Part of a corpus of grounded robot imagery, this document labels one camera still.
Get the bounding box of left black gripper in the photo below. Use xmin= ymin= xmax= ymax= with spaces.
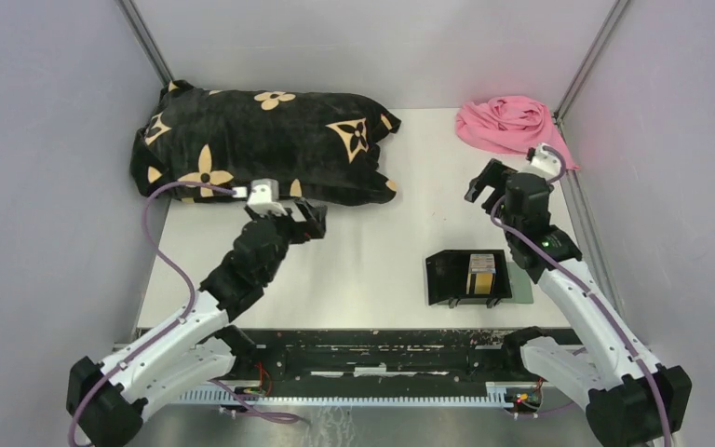
xmin=246 ymin=196 xmax=327 ymax=283

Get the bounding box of black card box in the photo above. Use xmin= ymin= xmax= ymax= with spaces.
xmin=425 ymin=250 xmax=511 ymax=308

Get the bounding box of green card holder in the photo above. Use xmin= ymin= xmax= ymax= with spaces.
xmin=506 ymin=264 xmax=534 ymax=305

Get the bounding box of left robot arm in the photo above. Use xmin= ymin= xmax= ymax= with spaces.
xmin=66 ymin=198 xmax=328 ymax=446

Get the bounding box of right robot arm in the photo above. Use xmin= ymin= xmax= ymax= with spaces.
xmin=465 ymin=159 xmax=692 ymax=446

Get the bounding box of stack of cards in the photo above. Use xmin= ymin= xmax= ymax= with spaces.
xmin=465 ymin=253 xmax=496 ymax=295

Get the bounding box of pink cloth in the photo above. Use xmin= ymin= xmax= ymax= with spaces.
xmin=455 ymin=95 xmax=578 ymax=170

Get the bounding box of black floral pillow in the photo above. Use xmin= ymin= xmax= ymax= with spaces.
xmin=128 ymin=79 xmax=401 ymax=206

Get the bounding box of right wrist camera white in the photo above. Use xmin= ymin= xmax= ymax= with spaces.
xmin=522 ymin=142 xmax=566 ymax=183

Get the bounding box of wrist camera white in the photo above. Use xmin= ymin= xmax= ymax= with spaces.
xmin=522 ymin=142 xmax=566 ymax=183
xmin=247 ymin=179 xmax=288 ymax=216

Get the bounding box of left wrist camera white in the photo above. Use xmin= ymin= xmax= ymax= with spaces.
xmin=247 ymin=179 xmax=288 ymax=216

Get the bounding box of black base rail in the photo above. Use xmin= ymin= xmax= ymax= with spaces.
xmin=218 ymin=329 xmax=538 ymax=398

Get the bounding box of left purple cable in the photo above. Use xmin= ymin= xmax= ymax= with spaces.
xmin=66 ymin=180 xmax=238 ymax=447

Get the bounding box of purple cable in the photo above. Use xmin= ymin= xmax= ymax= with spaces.
xmin=66 ymin=180 xmax=238 ymax=447
xmin=490 ymin=146 xmax=674 ymax=447

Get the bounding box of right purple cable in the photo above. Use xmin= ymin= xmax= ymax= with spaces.
xmin=490 ymin=146 xmax=674 ymax=447

